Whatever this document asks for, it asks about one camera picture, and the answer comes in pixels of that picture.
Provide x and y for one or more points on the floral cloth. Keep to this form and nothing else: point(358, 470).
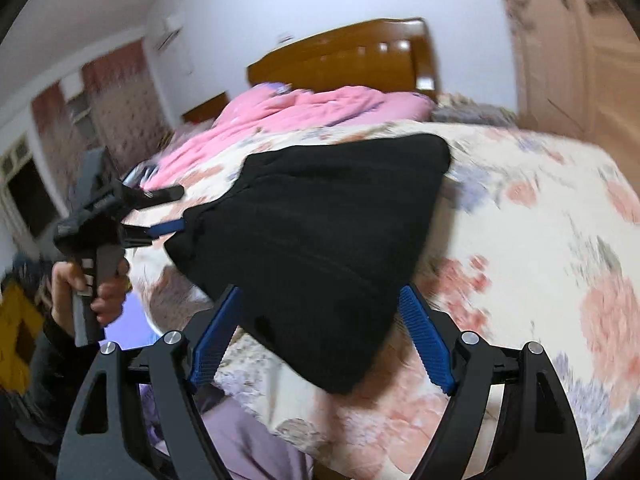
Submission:
point(475, 110)

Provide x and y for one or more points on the person's left forearm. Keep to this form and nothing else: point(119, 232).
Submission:
point(50, 370)

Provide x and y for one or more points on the yellow cloth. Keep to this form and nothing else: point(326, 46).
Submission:
point(15, 320)

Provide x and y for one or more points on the floral bedsheet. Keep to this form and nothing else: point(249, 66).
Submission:
point(525, 240)

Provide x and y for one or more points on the white air conditioner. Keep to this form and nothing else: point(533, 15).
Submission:
point(170, 32)

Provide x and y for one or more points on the pink quilt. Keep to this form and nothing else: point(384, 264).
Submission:
point(300, 107)

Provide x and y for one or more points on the red patterned curtain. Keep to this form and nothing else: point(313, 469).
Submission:
point(120, 105)

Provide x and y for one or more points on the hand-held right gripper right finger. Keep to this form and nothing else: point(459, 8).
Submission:
point(427, 345)

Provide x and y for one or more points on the wooden wardrobe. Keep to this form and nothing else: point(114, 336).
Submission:
point(575, 60)

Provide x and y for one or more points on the wooden headboard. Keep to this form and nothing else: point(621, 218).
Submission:
point(340, 60)

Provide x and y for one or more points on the wooden nightstand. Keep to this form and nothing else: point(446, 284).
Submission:
point(205, 107)

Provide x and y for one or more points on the person's left hand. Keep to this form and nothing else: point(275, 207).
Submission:
point(110, 297)

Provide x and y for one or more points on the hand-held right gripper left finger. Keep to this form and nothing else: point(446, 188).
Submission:
point(215, 345)

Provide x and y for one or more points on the person's purple-clad leg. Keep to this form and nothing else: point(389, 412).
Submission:
point(250, 445)

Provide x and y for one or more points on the dark window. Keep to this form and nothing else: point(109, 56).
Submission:
point(30, 195)

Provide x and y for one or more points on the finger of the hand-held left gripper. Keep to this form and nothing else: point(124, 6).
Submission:
point(167, 227)
point(160, 195)

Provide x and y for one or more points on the black pants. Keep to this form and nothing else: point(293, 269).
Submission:
point(320, 240)

